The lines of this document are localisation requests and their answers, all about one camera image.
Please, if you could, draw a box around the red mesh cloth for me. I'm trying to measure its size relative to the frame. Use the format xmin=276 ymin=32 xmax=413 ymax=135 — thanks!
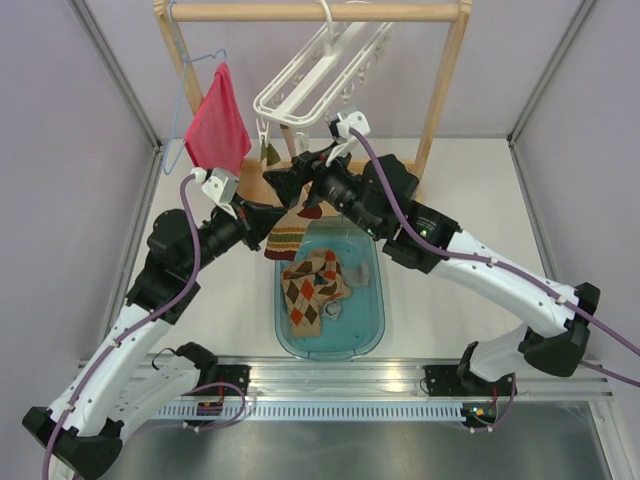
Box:
xmin=185 ymin=63 xmax=251 ymax=176

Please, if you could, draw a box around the wooden clothes rack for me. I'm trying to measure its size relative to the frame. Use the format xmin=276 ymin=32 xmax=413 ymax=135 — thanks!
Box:
xmin=153 ymin=1 xmax=472 ymax=176

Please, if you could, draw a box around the aluminium frame post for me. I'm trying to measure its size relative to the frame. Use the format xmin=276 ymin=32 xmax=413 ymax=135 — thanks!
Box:
xmin=506 ymin=0 xmax=599 ymax=150
xmin=67 ymin=0 xmax=162 ymax=153

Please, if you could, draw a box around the slotted cable duct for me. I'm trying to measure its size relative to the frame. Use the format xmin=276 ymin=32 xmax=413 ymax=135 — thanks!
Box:
xmin=153 ymin=400 xmax=465 ymax=422

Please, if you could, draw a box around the argyle patterned sock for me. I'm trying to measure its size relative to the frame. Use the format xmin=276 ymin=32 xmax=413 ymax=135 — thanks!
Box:
xmin=281 ymin=249 xmax=352 ymax=303

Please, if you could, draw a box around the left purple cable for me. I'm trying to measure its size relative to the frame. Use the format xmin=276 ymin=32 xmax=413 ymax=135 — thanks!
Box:
xmin=42 ymin=172 xmax=204 ymax=480

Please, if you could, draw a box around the purple cable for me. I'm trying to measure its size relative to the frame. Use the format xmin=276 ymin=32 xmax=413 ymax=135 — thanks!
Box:
xmin=349 ymin=127 xmax=640 ymax=389
xmin=42 ymin=172 xmax=204 ymax=480

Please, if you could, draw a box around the blue wire hanger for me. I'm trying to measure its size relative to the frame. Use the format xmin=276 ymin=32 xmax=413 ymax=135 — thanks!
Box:
xmin=162 ymin=0 xmax=228 ymax=176

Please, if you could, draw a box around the grey ankle sock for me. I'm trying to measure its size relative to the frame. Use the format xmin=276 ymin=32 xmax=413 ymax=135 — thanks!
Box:
xmin=342 ymin=262 xmax=370 ymax=288
xmin=321 ymin=300 xmax=342 ymax=321

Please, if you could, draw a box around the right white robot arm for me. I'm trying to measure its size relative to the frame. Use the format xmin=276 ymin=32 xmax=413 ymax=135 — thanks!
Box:
xmin=263 ymin=152 xmax=600 ymax=395

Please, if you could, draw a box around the cream striped sock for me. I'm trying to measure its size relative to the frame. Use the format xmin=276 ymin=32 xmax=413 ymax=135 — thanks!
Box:
xmin=258 ymin=124 xmax=296 ymax=170
xmin=264 ymin=205 xmax=323 ymax=262

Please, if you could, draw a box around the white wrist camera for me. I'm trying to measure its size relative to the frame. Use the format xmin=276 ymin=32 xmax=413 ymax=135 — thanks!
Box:
xmin=325 ymin=107 xmax=371 ymax=167
xmin=191 ymin=167 xmax=239 ymax=219

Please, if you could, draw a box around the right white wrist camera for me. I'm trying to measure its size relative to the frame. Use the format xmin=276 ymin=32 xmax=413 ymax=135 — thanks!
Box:
xmin=325 ymin=107 xmax=371 ymax=167

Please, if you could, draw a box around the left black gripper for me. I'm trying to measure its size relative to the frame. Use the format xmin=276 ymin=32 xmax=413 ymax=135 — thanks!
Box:
xmin=182 ymin=193 xmax=287 ymax=276

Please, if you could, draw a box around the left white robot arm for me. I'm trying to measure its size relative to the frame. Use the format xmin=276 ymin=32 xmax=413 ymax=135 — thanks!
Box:
xmin=22 ymin=196 xmax=287 ymax=479

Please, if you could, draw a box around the right aluminium frame post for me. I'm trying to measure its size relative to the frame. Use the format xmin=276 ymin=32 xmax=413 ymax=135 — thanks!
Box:
xmin=506 ymin=0 xmax=599 ymax=150

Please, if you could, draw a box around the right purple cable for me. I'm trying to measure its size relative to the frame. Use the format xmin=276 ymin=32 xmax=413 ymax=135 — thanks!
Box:
xmin=349 ymin=127 xmax=640 ymax=389

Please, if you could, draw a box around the white clip sock hanger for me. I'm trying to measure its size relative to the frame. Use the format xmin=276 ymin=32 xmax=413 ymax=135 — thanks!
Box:
xmin=253 ymin=1 xmax=395 ymax=161

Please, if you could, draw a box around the blue translucent plastic bin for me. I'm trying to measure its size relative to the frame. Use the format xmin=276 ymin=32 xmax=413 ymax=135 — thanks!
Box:
xmin=274 ymin=217 xmax=386 ymax=361

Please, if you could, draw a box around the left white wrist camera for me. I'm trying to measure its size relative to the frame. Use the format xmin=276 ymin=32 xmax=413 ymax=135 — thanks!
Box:
xmin=191 ymin=167 xmax=239 ymax=219

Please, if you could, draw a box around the left aluminium frame post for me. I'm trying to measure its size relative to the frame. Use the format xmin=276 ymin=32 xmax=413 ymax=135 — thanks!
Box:
xmin=67 ymin=0 xmax=162 ymax=153

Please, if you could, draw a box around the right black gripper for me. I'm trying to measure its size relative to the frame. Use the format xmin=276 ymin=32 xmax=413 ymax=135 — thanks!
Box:
xmin=263 ymin=139 xmax=384 ymax=239

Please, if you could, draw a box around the aluminium mounting rail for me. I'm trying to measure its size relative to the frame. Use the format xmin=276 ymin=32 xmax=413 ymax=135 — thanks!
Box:
xmin=77 ymin=353 xmax=616 ymax=401

